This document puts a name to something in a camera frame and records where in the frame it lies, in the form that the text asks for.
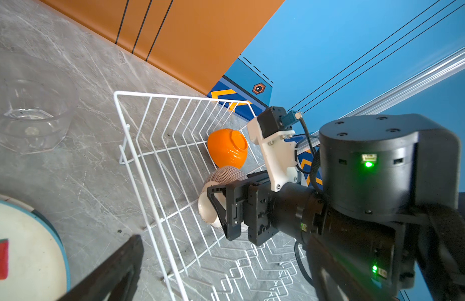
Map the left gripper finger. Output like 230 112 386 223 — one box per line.
60 235 144 300

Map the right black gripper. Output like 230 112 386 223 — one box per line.
207 172 326 247

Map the small white bowl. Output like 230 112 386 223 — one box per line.
197 166 249 229

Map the orange bowl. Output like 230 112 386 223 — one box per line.
207 129 248 169

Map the white plate red pattern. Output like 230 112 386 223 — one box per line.
0 200 71 300

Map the white wire dish rack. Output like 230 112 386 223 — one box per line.
113 91 315 300

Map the clear glass cup back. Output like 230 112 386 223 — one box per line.
0 52 79 154

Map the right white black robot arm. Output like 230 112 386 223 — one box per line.
207 114 465 300

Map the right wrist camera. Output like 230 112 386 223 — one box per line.
247 107 302 192

